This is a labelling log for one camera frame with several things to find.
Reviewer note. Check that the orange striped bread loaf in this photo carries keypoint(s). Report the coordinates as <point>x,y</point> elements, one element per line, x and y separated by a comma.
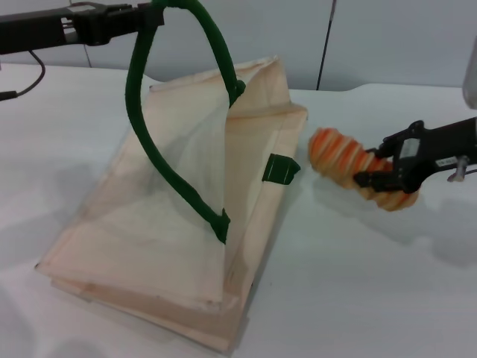
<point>331,153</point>

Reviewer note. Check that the thin black pole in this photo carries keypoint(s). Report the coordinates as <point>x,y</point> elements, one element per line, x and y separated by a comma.
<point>325,56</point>

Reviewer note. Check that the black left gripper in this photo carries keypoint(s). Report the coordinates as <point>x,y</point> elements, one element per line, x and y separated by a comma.
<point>44,30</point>

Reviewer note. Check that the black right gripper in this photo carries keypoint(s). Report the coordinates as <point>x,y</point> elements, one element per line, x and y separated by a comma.
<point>436,149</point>

